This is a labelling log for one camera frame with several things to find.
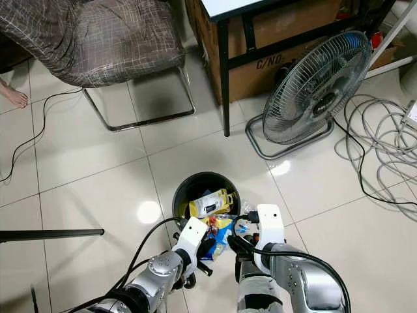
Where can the blue yellow snack wrapper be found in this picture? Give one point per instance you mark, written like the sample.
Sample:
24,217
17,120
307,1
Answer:
220,235

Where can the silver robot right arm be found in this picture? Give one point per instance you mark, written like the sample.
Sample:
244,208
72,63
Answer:
313,287

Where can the black round rubbish bin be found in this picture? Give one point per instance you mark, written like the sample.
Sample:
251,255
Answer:
189,186

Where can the yellow black snack packet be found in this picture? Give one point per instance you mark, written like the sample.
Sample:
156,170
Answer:
225,197

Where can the black bar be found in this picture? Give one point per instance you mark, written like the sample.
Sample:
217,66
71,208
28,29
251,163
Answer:
52,234

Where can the brown cardboard box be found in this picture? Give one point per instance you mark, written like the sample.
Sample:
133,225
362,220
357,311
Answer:
254,81

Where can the grey metal floor fan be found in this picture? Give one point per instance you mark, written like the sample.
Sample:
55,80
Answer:
316,88

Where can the thin black stick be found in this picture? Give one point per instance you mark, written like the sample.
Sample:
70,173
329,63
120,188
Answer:
34,301

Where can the white power strip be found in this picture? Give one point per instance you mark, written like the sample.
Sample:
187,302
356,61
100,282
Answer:
412,114

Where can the person's bare foot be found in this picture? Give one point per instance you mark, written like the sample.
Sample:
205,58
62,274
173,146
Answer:
13,96

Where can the small red object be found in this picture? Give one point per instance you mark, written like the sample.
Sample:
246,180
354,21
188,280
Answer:
376,40

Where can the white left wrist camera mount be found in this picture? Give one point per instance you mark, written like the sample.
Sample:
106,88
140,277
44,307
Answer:
192,238

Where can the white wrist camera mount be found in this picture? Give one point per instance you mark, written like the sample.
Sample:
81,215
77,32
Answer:
268,228
192,238

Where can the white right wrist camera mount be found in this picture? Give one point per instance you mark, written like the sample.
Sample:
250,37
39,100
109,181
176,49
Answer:
268,228

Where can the white table with black frame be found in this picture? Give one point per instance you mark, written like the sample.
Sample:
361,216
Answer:
225,78

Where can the plaid cushioned metal frame chair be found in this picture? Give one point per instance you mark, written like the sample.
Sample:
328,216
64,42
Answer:
117,39

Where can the white metal frame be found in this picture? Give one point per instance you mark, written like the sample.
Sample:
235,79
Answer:
391,29

